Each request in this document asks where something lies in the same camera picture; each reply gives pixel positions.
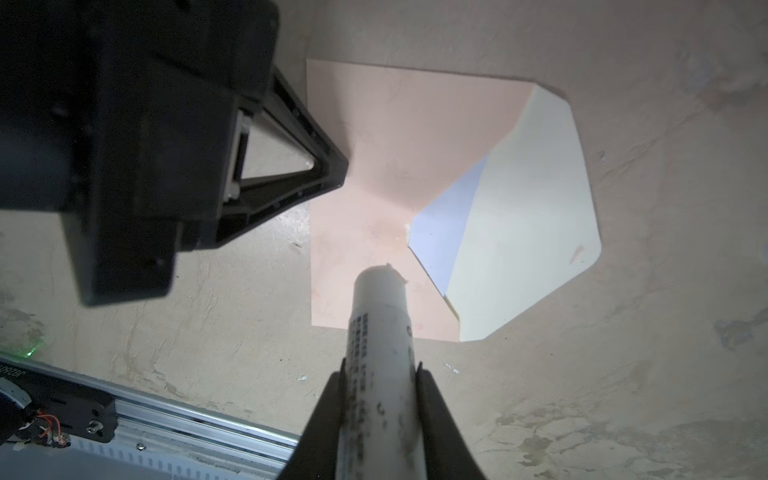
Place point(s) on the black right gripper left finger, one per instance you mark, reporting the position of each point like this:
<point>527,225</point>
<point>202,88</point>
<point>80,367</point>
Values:
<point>315,455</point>

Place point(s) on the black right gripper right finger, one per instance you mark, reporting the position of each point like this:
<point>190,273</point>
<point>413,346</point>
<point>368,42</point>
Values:
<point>446,453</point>

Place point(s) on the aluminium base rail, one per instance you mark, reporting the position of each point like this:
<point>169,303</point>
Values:
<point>57,424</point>

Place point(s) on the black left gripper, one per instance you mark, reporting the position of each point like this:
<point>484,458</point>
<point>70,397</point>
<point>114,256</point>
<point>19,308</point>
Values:
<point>122,116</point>

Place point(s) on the white glue stick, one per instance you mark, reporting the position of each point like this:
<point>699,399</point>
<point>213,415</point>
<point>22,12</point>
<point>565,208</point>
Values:
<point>381,435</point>

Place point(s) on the blue bordered white letter paper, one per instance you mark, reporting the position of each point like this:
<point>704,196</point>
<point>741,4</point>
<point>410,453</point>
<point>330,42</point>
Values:
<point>437,231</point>

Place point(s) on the pink envelope with flap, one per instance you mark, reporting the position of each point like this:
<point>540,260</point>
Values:
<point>409,134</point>

